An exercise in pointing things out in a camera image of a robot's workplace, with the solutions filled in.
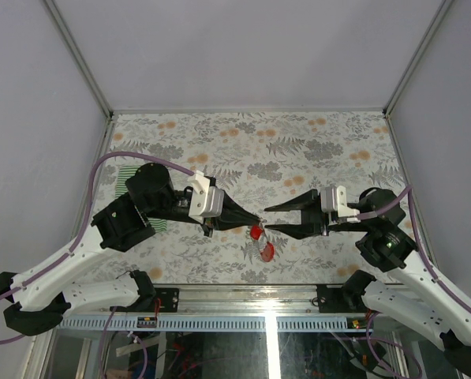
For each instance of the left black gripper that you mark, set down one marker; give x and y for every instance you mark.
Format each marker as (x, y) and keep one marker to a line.
(234, 216)

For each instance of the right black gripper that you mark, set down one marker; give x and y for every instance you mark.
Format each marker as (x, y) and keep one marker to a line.
(314, 221)

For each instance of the red handled metal key tool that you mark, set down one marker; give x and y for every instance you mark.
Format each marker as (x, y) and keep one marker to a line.
(267, 253)

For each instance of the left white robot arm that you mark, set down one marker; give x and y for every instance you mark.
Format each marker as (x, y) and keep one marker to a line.
(43, 296)

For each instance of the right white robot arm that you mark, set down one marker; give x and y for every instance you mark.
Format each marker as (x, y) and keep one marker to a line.
(442, 315)

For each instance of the green striped cloth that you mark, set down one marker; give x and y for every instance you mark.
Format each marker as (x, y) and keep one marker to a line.
(136, 190)

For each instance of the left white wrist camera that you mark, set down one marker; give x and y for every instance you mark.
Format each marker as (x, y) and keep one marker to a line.
(207, 198)

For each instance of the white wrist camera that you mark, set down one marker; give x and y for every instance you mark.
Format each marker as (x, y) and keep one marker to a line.
(333, 202)
(207, 198)

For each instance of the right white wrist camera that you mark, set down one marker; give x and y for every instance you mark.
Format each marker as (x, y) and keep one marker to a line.
(333, 202)

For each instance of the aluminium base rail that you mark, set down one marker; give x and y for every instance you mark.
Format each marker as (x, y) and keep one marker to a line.
(224, 308)

